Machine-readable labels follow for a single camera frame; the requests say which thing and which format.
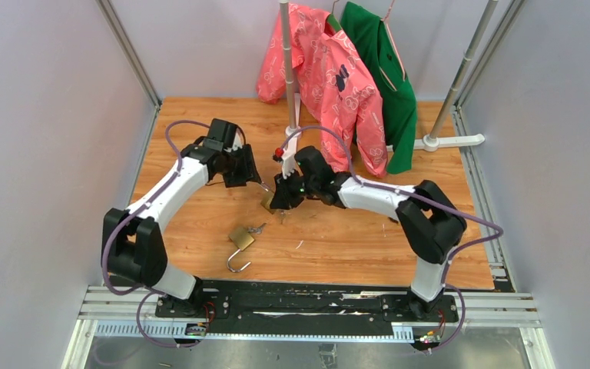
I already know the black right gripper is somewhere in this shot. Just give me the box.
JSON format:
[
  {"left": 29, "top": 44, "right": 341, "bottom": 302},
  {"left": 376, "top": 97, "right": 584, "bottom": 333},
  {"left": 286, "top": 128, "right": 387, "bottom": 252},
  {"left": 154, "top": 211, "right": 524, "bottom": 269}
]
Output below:
[{"left": 270, "top": 168, "right": 319, "bottom": 211}]

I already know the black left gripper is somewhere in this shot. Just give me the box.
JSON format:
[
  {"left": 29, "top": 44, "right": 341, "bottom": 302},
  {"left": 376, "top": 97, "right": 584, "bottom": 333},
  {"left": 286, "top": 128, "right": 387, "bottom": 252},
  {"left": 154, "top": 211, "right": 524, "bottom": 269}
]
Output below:
[{"left": 223, "top": 144, "right": 262, "bottom": 188}]

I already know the brass padlock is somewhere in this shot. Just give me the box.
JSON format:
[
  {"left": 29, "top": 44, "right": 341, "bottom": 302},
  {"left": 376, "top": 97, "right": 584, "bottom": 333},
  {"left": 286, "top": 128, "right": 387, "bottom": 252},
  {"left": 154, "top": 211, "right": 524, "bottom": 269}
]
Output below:
[
  {"left": 226, "top": 226, "right": 255, "bottom": 273},
  {"left": 260, "top": 183, "right": 275, "bottom": 214}
]

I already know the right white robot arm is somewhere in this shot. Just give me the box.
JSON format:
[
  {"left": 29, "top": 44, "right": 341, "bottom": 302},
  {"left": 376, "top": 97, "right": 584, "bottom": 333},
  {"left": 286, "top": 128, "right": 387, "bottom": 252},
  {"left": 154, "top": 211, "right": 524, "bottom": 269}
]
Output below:
[{"left": 270, "top": 146, "right": 466, "bottom": 321}]

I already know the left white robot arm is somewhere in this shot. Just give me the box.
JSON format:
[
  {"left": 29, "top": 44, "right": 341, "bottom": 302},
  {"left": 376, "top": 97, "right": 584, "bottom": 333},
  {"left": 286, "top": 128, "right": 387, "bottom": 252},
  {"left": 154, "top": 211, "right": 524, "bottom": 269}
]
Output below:
[{"left": 101, "top": 118, "right": 261, "bottom": 317}]

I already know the white clothes rack left pole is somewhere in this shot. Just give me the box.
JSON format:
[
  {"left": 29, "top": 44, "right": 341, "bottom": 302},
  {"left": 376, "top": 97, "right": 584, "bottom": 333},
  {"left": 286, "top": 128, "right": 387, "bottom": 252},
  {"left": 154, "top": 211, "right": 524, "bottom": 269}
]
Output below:
[{"left": 280, "top": 0, "right": 300, "bottom": 155}]

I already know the white clothes rack pole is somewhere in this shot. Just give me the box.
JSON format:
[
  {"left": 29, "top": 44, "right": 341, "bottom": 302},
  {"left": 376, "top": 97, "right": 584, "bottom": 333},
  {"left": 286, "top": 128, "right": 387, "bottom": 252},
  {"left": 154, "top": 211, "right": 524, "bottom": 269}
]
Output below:
[
  {"left": 413, "top": 0, "right": 499, "bottom": 152},
  {"left": 280, "top": 0, "right": 300, "bottom": 155}
]

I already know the pink patterned jacket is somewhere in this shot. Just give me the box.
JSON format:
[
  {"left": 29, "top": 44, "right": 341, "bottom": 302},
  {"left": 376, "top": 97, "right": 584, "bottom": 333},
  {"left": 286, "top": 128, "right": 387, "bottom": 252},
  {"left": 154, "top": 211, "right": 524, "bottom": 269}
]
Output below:
[{"left": 257, "top": 2, "right": 389, "bottom": 179}]

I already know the white clothes rack right pole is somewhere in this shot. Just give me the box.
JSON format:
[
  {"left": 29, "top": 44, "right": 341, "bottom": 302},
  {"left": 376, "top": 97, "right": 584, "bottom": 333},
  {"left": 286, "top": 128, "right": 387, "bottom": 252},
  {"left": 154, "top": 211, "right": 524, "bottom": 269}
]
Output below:
[{"left": 413, "top": 0, "right": 499, "bottom": 152}]

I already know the green shirt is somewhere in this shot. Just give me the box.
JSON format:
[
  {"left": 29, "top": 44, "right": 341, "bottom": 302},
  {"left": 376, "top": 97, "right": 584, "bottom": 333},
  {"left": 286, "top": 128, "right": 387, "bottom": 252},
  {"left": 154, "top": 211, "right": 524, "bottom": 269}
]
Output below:
[{"left": 340, "top": 2, "right": 418, "bottom": 175}]

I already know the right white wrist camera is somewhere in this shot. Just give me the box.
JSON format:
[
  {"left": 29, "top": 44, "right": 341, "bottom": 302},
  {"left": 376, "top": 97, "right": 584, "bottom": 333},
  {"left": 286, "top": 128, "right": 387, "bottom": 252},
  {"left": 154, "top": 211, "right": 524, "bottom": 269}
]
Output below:
[{"left": 274, "top": 136, "right": 299, "bottom": 179}]

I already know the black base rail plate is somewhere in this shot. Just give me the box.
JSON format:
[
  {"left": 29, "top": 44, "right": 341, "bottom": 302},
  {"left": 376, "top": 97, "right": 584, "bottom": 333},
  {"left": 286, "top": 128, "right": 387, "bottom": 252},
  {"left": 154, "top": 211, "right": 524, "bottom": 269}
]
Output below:
[{"left": 155, "top": 279, "right": 460, "bottom": 337}]

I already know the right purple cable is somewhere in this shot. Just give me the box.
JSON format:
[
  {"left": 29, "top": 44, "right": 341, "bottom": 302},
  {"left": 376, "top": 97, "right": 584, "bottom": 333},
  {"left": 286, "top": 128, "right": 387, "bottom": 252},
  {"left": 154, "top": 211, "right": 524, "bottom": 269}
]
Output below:
[{"left": 274, "top": 125, "right": 505, "bottom": 352}]

